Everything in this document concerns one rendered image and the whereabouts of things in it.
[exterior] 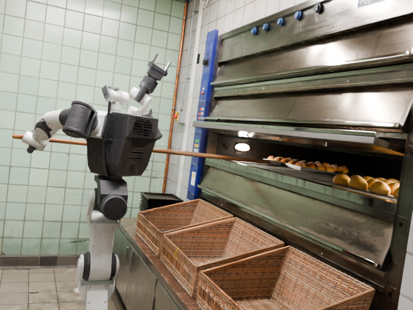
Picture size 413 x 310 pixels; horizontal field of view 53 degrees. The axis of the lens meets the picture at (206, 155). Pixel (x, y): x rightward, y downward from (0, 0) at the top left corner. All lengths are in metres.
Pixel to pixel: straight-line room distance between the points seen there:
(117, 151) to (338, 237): 1.04
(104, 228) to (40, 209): 1.81
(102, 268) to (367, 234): 1.24
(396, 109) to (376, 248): 0.53
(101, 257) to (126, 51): 2.24
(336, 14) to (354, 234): 1.02
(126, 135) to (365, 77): 1.06
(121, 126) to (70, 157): 1.97
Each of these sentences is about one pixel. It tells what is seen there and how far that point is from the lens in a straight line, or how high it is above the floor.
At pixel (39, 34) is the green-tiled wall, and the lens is 3.86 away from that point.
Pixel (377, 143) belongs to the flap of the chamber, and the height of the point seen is 1.39.
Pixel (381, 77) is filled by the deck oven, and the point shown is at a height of 1.66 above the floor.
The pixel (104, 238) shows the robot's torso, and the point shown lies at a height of 0.77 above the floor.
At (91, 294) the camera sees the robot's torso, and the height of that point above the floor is 0.49.
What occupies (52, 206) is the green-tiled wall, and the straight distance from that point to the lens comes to 3.90.
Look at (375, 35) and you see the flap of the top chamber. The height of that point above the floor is 1.84.
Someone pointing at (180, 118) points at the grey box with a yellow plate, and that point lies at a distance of 3.66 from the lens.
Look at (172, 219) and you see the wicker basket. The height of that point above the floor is 0.69.
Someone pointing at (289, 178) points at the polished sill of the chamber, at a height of 1.17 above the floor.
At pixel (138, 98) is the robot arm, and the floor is 1.49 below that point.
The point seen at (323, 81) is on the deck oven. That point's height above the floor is 1.66.
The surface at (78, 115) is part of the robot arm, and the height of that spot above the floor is 1.35.
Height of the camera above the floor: 1.35
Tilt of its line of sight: 3 degrees down
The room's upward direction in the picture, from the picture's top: 7 degrees clockwise
